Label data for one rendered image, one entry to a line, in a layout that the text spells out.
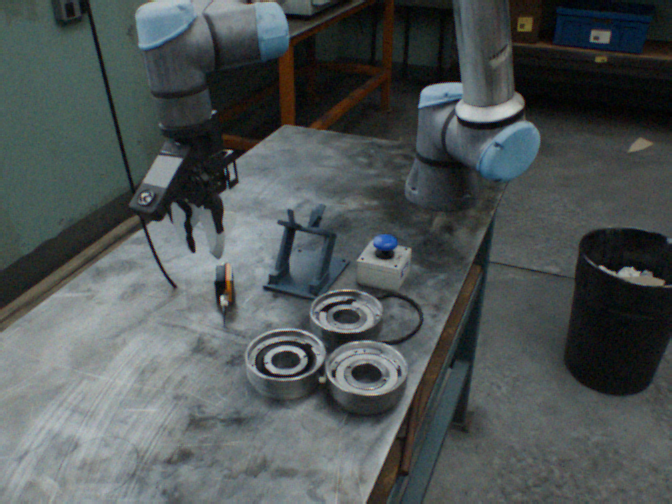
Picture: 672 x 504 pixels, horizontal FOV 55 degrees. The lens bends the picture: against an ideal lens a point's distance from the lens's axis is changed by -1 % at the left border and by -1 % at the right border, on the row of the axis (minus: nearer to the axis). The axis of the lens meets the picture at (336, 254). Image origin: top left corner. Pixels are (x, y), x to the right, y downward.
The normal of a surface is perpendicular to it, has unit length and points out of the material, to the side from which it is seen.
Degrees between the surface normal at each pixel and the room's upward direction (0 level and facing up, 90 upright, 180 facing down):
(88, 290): 0
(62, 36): 90
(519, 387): 0
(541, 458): 0
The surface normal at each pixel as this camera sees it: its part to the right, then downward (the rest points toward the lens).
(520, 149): 0.47, 0.57
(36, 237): 0.93, 0.20
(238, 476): 0.00, -0.85
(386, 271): -0.38, 0.48
